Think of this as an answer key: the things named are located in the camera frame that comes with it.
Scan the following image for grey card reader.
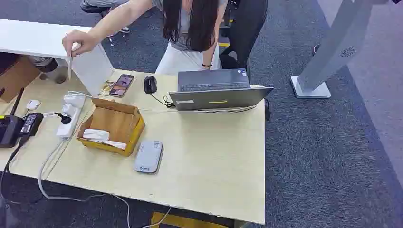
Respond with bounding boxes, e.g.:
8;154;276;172
134;140;164;175

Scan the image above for black computer mouse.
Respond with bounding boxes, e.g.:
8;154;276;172
144;75;158;95

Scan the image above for white kiosk stand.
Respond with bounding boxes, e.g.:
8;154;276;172
290;0;392;99

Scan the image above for yellow stool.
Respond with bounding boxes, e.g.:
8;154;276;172
151;211;231;228

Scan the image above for person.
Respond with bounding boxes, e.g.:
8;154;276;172
152;0;229;76

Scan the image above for black adapter cable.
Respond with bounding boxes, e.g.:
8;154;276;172
0;134;31;204

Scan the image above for person's shoes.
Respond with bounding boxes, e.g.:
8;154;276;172
27;56;68;85

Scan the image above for person's right hand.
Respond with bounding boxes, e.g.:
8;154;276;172
62;29;98;58

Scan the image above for black power adapter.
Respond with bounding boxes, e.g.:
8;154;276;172
19;112;44;138

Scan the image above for white power strip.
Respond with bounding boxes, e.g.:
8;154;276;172
56;92;86;140

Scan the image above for black router with antenna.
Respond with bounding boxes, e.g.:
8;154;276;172
0;87;26;149

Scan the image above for person's leg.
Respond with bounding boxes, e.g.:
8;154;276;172
80;0;130;14

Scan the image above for brown cardboard box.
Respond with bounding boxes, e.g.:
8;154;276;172
0;55;42;103

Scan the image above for wooden card box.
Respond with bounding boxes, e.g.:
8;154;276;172
76;97;146;158

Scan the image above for black plug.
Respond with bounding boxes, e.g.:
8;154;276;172
54;112;73;125

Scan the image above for grey laptop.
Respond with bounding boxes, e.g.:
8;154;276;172
168;68;274;112

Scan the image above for patterned card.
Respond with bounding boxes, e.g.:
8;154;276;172
97;80;116;96

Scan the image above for white power cable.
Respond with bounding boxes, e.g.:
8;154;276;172
37;138;173;228

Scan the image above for black mouse cable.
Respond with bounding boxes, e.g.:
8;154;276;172
150;92;176;110

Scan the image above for white desk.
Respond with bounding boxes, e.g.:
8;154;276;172
0;19;116;97

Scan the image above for smartphone with dark screen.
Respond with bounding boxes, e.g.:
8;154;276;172
109;74;135;98

